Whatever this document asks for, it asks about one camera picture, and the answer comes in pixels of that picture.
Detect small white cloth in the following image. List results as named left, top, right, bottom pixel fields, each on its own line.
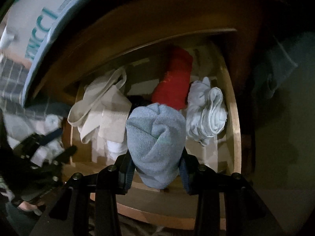
left=106, top=140, right=129, bottom=161

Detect white sock bundle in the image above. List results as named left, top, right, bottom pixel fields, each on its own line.
left=186, top=77, right=228, bottom=147

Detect grey sock bundle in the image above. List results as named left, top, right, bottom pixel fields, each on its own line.
left=126, top=103, right=187, bottom=190

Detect wooden nightstand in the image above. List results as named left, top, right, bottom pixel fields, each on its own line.
left=31, top=0, right=291, bottom=177

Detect beige stockings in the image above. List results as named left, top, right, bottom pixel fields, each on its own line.
left=68, top=67, right=132, bottom=145

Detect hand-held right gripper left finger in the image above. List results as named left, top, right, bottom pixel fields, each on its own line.
left=30, top=149, right=135, bottom=236

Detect white plastic bag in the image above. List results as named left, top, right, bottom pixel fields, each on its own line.
left=4, top=113, right=65, bottom=166

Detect white shoe box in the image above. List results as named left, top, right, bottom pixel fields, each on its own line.
left=0, top=0, right=83, bottom=73

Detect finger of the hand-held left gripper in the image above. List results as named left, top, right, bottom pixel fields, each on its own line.
left=23, top=128, right=64, bottom=150
left=53, top=146, right=78, bottom=165

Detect blue checked cloth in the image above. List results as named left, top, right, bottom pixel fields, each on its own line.
left=21, top=0, right=299, bottom=109

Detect red sock bundle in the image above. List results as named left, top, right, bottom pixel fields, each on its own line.
left=151, top=48, right=194, bottom=111

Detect grey plaid pillow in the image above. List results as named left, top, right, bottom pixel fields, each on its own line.
left=0, top=56, right=33, bottom=100

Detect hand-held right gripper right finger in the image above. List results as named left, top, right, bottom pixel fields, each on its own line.
left=178, top=150, right=286, bottom=236

